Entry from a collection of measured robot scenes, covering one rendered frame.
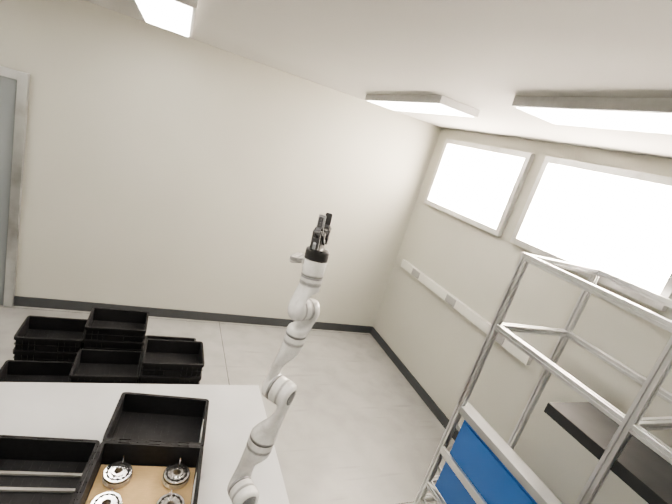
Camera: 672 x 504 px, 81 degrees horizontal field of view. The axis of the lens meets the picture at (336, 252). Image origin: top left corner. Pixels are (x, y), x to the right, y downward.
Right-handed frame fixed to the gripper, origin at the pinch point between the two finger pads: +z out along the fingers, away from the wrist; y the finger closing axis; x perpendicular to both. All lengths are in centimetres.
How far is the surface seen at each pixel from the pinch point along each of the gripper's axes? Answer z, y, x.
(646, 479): -79, -54, -148
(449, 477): -158, -123, -93
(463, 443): -132, -122, -95
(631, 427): -61, -58, -138
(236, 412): -132, -76, 41
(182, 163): -14, -235, 199
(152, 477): -122, -9, 47
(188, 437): -121, -34, 47
